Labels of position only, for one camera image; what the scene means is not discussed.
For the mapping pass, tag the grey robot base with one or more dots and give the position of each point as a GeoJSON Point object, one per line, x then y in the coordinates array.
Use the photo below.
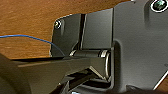
{"type": "Point", "coordinates": [133, 43]}

